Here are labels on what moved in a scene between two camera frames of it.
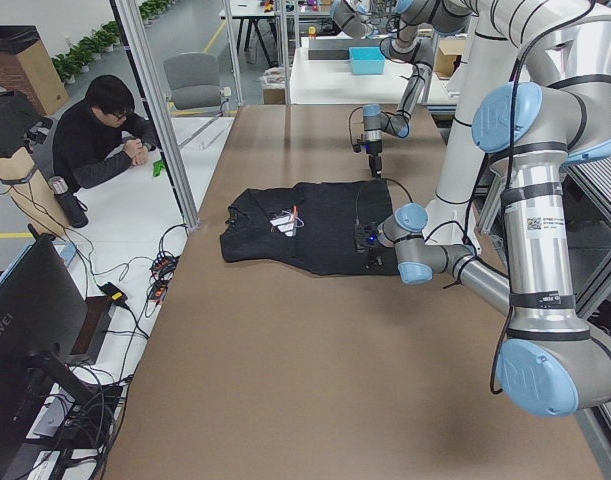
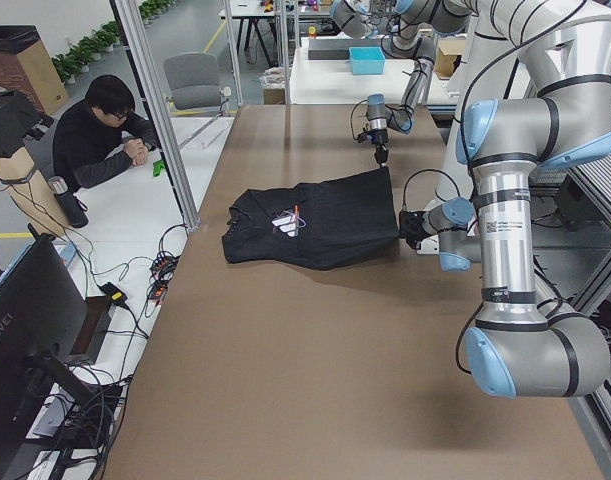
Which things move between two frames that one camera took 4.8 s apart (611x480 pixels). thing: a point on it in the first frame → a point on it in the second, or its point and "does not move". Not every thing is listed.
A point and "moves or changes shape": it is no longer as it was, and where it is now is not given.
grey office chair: [193, 81] does not move
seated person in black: [97, 138] does not move
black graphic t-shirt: [308, 223] moves or changes shape
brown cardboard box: [16, 59] does not move
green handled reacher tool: [157, 168] does not move
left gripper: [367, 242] → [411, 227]
